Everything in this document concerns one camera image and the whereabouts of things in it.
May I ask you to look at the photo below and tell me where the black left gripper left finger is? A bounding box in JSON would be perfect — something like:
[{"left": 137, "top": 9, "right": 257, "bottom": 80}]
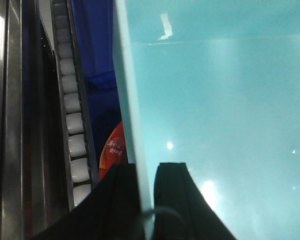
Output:
[{"left": 33, "top": 164, "right": 145, "bottom": 240}]

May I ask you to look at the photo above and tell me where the white roller track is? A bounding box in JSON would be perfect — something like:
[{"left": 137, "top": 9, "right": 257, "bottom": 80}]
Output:
[{"left": 50, "top": 0, "right": 99, "bottom": 211}]

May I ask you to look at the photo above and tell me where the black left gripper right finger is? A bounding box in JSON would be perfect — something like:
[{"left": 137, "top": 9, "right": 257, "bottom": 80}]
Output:
[{"left": 154, "top": 162, "right": 235, "bottom": 240}]

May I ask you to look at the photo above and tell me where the stainless steel shelf rail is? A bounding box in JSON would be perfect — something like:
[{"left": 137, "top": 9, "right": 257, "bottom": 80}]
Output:
[{"left": 0, "top": 0, "right": 47, "bottom": 240}]

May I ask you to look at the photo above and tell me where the light blue plastic bin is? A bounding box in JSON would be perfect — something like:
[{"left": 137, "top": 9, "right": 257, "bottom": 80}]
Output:
[{"left": 113, "top": 0, "right": 300, "bottom": 240}]

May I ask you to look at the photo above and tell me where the red snack bag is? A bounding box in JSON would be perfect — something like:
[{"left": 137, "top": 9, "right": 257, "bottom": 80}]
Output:
[{"left": 98, "top": 121, "right": 128, "bottom": 180}]

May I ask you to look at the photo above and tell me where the dark blue storage bin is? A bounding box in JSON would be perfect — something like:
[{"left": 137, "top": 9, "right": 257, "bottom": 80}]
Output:
[{"left": 72, "top": 0, "right": 122, "bottom": 158}]

